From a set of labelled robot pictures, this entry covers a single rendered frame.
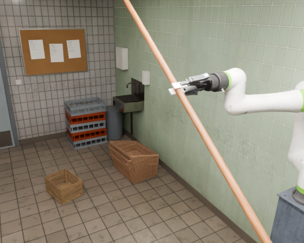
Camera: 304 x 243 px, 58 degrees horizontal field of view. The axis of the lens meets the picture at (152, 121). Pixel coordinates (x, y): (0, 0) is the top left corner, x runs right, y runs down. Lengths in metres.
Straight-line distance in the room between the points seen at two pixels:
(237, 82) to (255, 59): 1.21
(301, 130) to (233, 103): 0.52
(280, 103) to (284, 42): 1.00
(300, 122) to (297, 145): 0.14
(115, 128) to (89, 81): 0.99
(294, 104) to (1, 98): 4.36
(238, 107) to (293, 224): 0.79
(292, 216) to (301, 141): 0.43
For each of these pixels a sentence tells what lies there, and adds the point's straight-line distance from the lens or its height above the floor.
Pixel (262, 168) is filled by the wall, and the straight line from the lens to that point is 2.73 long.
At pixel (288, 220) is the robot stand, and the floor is 1.08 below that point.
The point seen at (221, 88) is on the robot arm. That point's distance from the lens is 1.34.
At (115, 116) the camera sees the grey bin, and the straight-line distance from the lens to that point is 4.93.
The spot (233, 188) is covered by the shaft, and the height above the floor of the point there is 1.60.
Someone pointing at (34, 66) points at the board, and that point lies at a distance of 4.97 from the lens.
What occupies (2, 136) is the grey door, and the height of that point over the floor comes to 0.22.
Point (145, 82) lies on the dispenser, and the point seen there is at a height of 1.23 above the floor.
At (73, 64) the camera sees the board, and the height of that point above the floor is 1.32.
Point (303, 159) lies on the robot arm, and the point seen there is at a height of 1.44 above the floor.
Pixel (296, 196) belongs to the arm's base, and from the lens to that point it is 1.82.
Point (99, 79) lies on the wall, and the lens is 5.28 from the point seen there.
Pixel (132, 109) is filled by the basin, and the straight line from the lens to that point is 4.33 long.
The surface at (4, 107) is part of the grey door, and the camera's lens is 5.07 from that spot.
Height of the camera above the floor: 2.18
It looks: 22 degrees down
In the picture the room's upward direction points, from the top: 1 degrees clockwise
